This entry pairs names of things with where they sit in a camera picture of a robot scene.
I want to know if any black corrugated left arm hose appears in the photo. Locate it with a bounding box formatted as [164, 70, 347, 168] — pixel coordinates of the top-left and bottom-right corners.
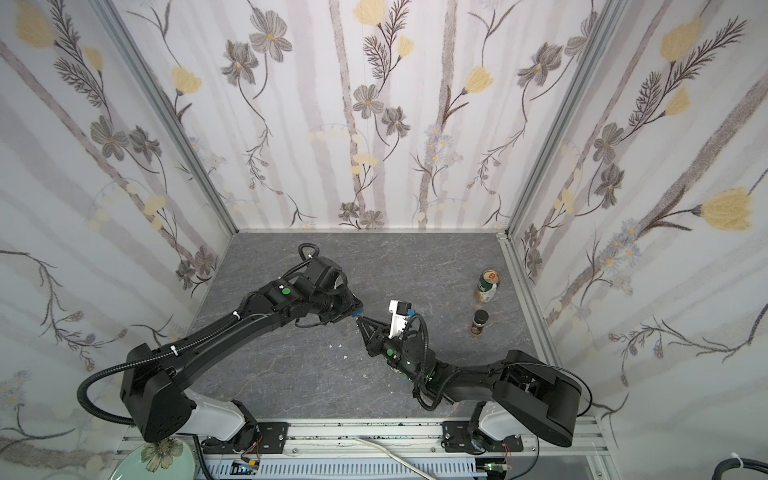
[76, 311, 241, 428]

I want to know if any green beer can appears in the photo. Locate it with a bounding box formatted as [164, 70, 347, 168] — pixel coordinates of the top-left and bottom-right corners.
[475, 270, 501, 303]

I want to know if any green floral plate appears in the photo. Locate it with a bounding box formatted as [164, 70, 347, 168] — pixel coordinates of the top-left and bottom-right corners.
[110, 437, 197, 480]

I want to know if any small dark spice bottle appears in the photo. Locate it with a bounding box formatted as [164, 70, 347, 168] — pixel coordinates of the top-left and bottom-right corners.
[470, 309, 489, 336]

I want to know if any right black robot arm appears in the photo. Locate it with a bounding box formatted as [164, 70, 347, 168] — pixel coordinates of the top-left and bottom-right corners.
[356, 315, 582, 447]

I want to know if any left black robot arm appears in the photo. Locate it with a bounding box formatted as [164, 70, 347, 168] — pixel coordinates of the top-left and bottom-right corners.
[120, 257, 363, 451]

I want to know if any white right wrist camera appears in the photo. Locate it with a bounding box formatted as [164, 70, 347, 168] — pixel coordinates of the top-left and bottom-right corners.
[388, 300, 415, 338]

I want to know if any black cable bottom right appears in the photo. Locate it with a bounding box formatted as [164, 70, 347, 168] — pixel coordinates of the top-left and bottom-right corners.
[710, 457, 768, 480]

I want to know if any white slotted cable duct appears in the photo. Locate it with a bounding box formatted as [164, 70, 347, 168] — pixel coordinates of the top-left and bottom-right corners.
[206, 457, 487, 479]

